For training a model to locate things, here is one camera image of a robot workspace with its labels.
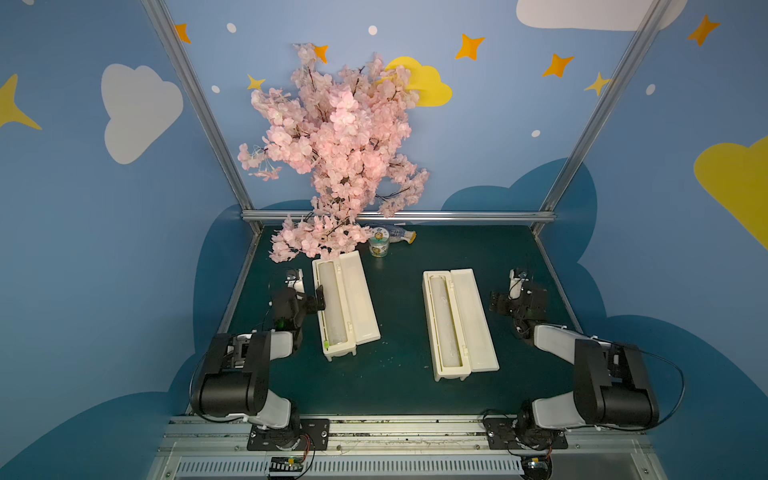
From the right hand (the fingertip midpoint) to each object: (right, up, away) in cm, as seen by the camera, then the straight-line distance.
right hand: (510, 290), depth 95 cm
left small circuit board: (-65, -41, -22) cm, 80 cm away
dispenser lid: (-49, -3, -4) cm, 49 cm away
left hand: (-66, +2, -1) cm, 66 cm away
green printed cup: (-43, +16, +12) cm, 47 cm away
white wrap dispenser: (-26, -20, -17) cm, 37 cm away
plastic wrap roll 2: (-22, -9, -6) cm, 25 cm away
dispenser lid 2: (-14, -8, -7) cm, 18 cm away
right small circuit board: (-3, -42, -22) cm, 47 cm away
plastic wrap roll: (-55, -10, -8) cm, 57 cm away
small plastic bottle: (-35, +20, +24) cm, 47 cm away
